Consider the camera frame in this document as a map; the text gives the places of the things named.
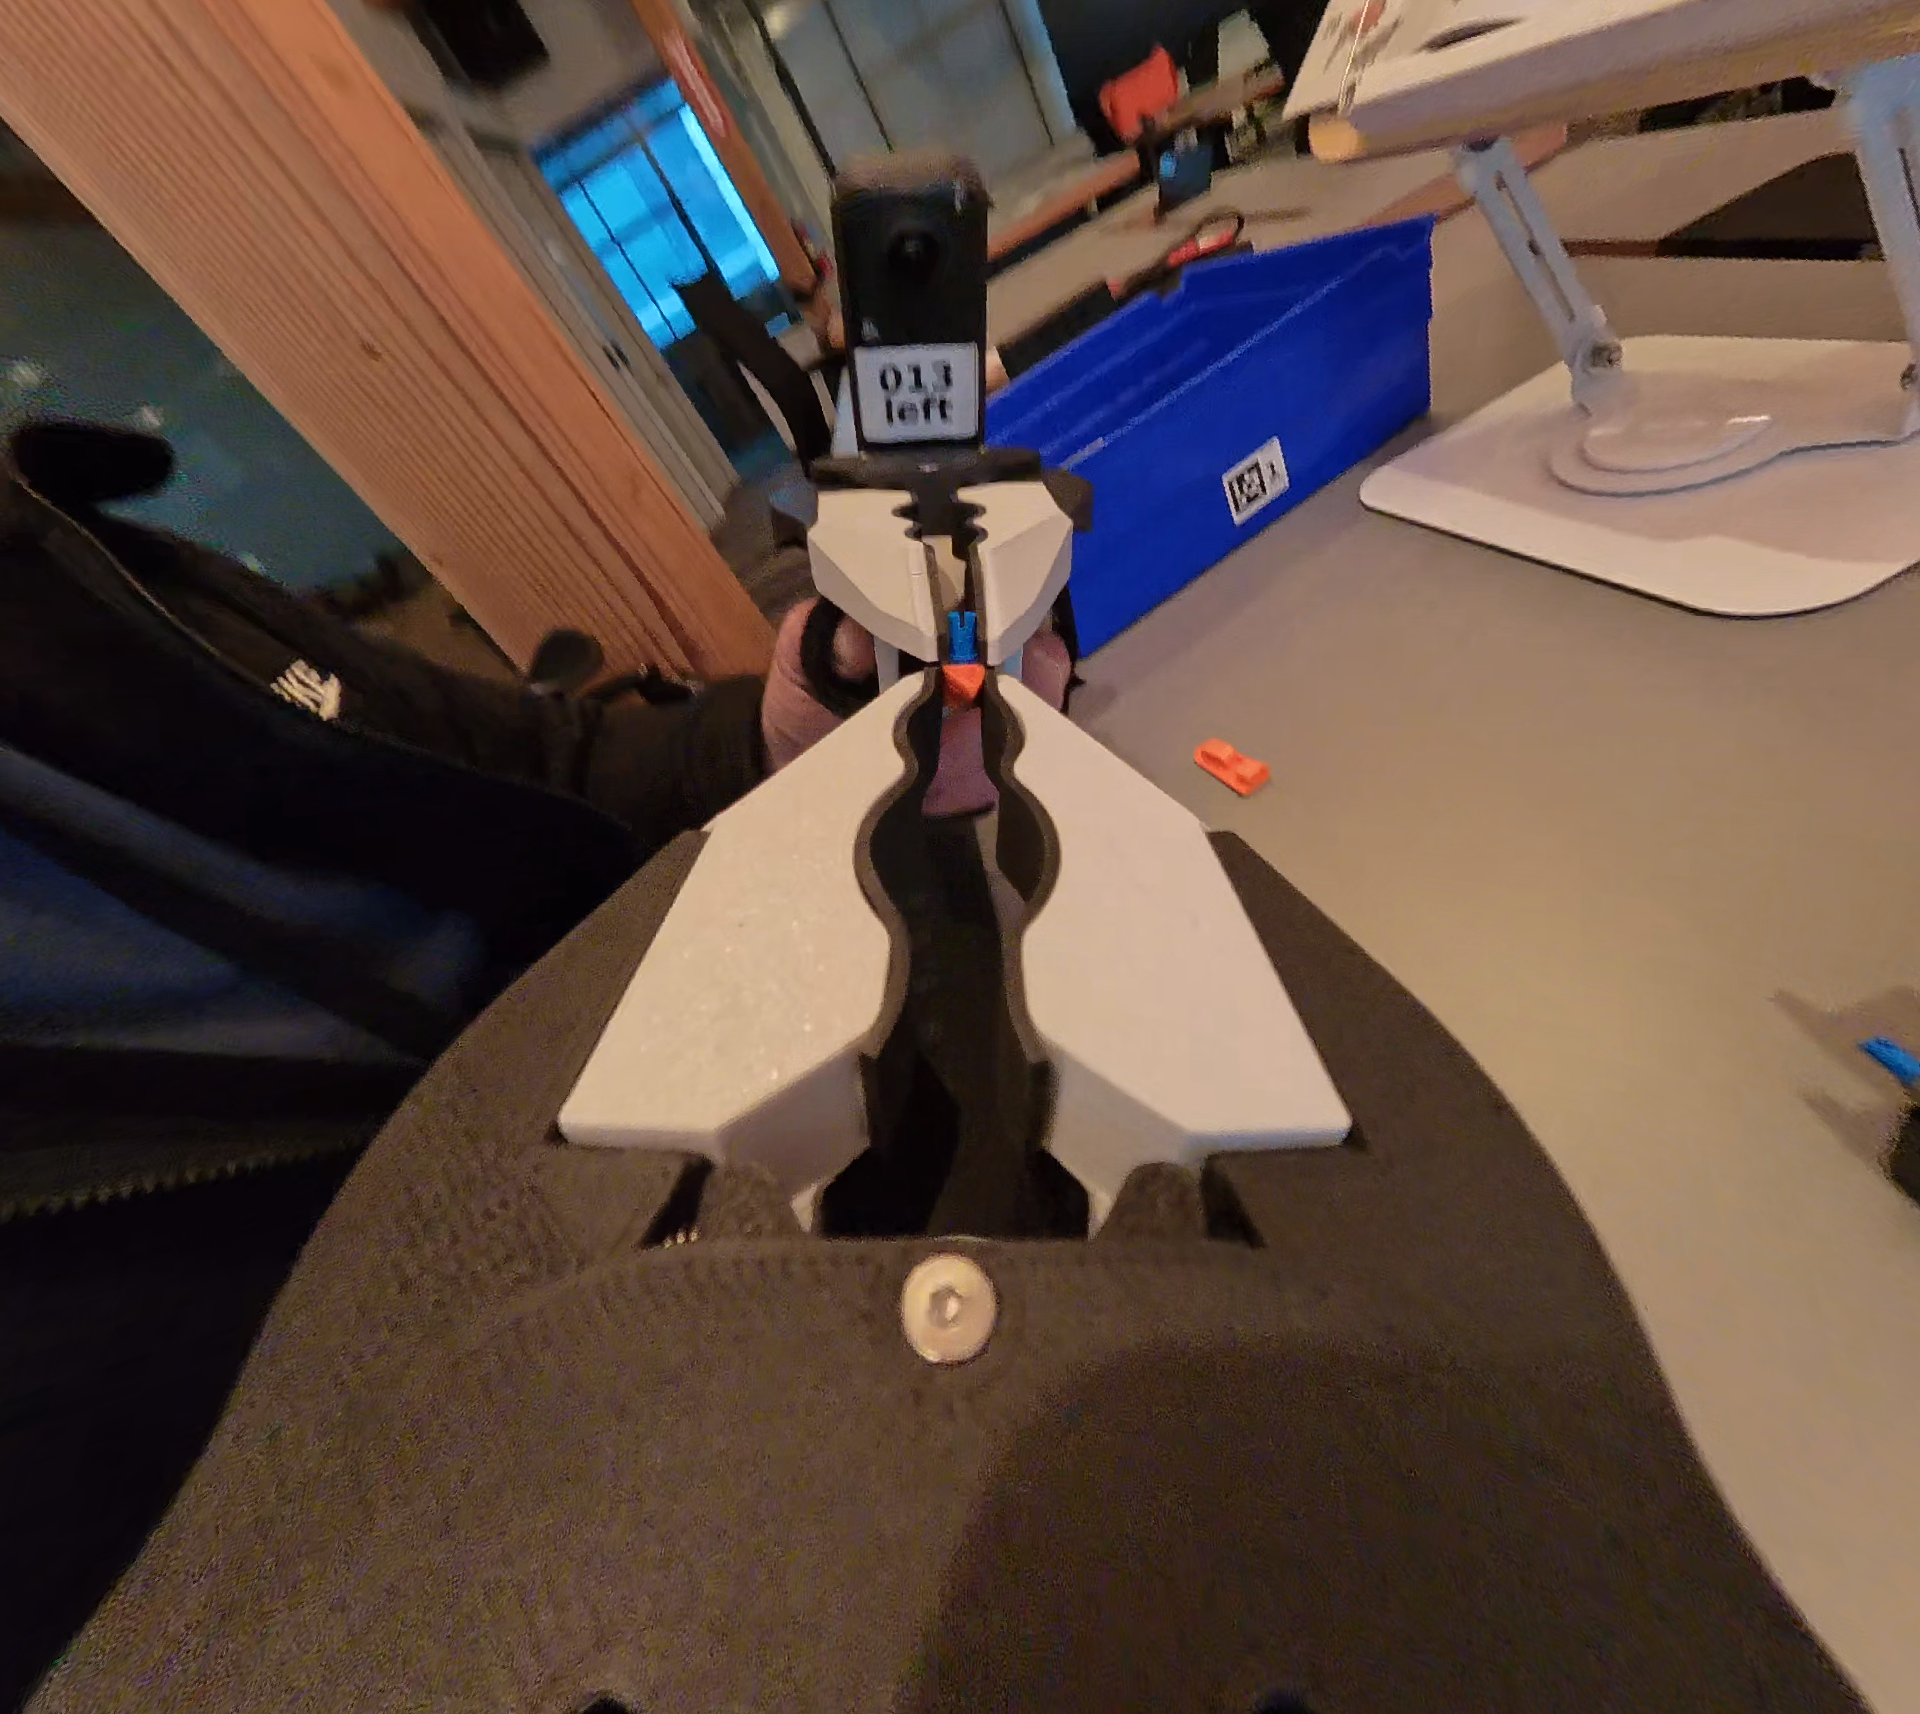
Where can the white framed glass door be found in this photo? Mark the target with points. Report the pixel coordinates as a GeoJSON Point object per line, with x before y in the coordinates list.
{"type": "Point", "coordinates": [600, 364]}

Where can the oak wooden post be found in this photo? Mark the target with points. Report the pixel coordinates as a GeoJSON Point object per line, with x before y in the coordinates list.
{"type": "Point", "coordinates": [375, 289]}

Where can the reddish brown column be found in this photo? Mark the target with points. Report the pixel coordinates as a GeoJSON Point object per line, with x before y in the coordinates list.
{"type": "Point", "coordinates": [674, 49]}

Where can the paned window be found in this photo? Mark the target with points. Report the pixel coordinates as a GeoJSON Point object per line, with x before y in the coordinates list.
{"type": "Point", "coordinates": [645, 215]}

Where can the grey wood-edged table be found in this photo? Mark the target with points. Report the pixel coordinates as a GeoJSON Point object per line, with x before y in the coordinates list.
{"type": "Point", "coordinates": [1081, 192]}

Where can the black wall speaker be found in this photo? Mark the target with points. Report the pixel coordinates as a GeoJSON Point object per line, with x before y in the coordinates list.
{"type": "Point", "coordinates": [480, 27]}

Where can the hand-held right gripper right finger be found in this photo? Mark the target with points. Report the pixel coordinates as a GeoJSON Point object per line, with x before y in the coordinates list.
{"type": "Point", "coordinates": [1171, 995]}

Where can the grey technic brick model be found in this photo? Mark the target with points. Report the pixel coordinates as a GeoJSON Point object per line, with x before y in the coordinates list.
{"type": "Point", "coordinates": [1899, 1144]}

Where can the black office chair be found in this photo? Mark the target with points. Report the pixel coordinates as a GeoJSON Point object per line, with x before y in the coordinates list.
{"type": "Point", "coordinates": [750, 364]}

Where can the orange case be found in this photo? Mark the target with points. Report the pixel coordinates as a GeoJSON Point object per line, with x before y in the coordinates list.
{"type": "Point", "coordinates": [1140, 86]}

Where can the teal box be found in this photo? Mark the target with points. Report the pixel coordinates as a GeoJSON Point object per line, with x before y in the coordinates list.
{"type": "Point", "coordinates": [1183, 176]}

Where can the small blue pin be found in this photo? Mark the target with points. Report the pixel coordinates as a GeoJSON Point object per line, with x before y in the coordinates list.
{"type": "Point", "coordinates": [963, 637]}

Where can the blue plastic bin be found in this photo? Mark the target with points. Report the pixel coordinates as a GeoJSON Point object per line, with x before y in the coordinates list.
{"type": "Point", "coordinates": [1201, 395]}

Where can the person's left hand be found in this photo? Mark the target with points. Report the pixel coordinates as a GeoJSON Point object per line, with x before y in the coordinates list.
{"type": "Point", "coordinates": [803, 724]}

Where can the white book stand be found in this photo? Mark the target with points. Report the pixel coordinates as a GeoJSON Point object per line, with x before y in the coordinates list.
{"type": "Point", "coordinates": [1650, 499]}

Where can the red hanging sign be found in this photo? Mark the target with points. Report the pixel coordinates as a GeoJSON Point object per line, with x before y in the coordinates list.
{"type": "Point", "coordinates": [699, 79]}

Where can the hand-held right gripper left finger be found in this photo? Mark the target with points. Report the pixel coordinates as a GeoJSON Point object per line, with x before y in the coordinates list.
{"type": "Point", "coordinates": [721, 995]}

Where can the black chair armrest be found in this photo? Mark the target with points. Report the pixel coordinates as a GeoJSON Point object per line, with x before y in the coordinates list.
{"type": "Point", "coordinates": [584, 665]}

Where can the small orange wedge piece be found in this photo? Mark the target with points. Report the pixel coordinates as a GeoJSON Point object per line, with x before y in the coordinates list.
{"type": "Point", "coordinates": [1233, 767]}
{"type": "Point", "coordinates": [963, 684]}

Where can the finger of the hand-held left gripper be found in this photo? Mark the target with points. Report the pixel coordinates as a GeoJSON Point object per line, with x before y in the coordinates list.
{"type": "Point", "coordinates": [871, 559]}
{"type": "Point", "coordinates": [1029, 559]}

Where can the person's left forearm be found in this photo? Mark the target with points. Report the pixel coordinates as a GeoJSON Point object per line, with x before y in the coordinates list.
{"type": "Point", "coordinates": [674, 754]}

